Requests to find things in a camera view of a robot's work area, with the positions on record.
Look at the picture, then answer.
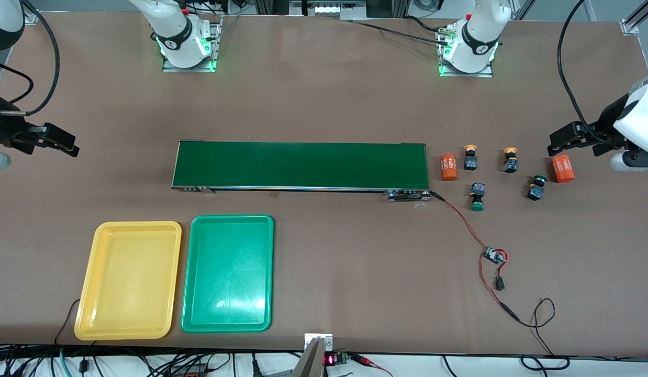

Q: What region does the black cable on table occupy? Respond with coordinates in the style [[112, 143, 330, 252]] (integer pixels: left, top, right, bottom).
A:
[[350, 15, 450, 41]]

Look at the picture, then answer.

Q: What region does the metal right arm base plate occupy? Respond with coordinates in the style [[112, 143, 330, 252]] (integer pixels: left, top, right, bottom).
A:
[[163, 15, 222, 73]]

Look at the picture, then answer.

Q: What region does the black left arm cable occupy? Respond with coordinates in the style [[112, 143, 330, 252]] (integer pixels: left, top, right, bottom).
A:
[[557, 0, 618, 147]]

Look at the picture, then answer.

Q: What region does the black cable at table edge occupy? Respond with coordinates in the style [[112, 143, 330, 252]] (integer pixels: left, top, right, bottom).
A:
[[54, 298, 97, 346]]

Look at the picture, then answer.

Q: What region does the white equipment box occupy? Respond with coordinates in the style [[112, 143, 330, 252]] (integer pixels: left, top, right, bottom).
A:
[[290, 0, 366, 20]]

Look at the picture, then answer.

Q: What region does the yellow plastic tray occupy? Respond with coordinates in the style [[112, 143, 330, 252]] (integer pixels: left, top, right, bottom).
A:
[[74, 221, 183, 341]]

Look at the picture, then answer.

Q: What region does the orange cylinder white print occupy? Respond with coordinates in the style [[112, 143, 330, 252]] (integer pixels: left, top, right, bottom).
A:
[[440, 153, 459, 182], [552, 154, 575, 183]]

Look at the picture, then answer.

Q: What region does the green plastic tray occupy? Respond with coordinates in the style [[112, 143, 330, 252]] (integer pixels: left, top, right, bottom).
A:
[[181, 215, 275, 334]]

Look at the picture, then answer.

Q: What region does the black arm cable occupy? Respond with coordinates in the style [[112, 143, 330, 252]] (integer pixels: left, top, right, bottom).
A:
[[0, 0, 61, 117], [557, 0, 618, 147]]

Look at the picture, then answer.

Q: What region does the red clip lead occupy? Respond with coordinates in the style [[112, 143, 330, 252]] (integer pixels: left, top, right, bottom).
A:
[[350, 353, 393, 377]]

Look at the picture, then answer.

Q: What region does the small metal bracket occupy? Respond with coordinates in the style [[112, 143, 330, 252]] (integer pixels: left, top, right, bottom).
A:
[[304, 333, 333, 350]]

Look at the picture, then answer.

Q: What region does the grey camera mount bar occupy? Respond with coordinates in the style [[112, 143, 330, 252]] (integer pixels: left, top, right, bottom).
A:
[[292, 337, 325, 377]]

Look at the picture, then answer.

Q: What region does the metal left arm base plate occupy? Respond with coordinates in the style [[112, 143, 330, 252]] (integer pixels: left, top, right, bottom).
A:
[[439, 62, 494, 78]]

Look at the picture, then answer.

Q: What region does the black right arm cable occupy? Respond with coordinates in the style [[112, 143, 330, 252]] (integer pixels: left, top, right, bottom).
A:
[[0, 0, 61, 117]]

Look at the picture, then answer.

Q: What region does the thin black looped cable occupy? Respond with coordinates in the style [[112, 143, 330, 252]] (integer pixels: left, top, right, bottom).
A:
[[502, 297, 572, 371]]

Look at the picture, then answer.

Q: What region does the green belt conveyor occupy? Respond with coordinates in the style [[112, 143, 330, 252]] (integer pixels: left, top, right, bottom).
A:
[[171, 140, 432, 203]]

